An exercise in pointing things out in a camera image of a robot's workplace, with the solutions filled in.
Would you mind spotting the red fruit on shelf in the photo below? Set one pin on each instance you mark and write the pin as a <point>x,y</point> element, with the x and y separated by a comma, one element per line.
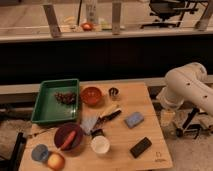
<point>87,26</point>

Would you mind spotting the orange bowl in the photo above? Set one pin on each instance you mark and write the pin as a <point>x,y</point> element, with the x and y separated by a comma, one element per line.
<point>91,96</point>

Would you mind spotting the black phone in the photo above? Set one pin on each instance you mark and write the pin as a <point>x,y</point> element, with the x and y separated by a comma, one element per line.
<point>140,147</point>

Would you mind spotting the small metal cup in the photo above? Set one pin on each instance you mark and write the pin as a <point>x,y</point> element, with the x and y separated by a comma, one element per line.
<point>113,93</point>

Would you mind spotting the blue cup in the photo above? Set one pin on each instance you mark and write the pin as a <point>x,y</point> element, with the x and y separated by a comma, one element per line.
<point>40,153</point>

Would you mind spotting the black office chair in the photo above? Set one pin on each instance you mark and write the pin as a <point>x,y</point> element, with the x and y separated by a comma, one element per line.
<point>165,9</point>

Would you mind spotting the purple plate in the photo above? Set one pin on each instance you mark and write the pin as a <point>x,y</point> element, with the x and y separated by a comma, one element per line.
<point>63,132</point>

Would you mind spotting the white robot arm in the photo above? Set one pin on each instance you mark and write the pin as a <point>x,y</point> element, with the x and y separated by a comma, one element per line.
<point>186,83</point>

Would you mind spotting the white cup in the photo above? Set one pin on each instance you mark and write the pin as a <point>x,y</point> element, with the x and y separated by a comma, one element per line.
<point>100,145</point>

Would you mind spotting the green plastic tray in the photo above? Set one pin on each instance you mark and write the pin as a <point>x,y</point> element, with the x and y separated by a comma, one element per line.
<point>48,109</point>

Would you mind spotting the red yellow apple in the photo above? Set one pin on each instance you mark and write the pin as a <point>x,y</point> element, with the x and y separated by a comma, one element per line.
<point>56,161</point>

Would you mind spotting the bunch of dark grapes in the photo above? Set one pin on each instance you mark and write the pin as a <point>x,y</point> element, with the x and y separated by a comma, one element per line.
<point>65,98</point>

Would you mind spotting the blue sponge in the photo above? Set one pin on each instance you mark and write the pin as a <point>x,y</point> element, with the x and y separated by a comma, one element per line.
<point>134,119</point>

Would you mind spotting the orange carrot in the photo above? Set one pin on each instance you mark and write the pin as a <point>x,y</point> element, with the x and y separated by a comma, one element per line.
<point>67,143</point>

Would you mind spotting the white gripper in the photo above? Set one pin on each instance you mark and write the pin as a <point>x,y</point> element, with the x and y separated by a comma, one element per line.
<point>166,117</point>

